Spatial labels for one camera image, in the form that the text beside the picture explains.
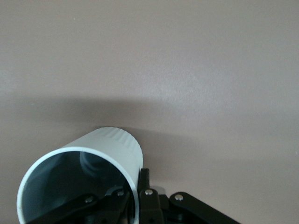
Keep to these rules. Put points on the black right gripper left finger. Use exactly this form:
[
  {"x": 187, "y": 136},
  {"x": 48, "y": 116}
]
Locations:
[{"x": 86, "y": 201}]

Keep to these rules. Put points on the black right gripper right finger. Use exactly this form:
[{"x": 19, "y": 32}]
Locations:
[{"x": 151, "y": 205}]

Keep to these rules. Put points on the grey ribbed mug with lettering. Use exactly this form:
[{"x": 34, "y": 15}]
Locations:
[{"x": 77, "y": 182}]

